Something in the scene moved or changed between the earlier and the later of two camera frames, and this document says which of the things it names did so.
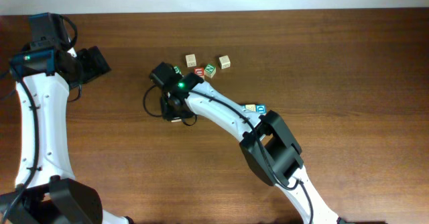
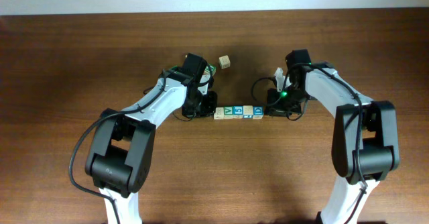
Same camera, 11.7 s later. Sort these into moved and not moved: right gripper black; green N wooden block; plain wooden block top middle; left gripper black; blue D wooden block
Moved: left gripper black; right gripper black
Not moved: blue D wooden block; green N wooden block; plain wooden block top middle
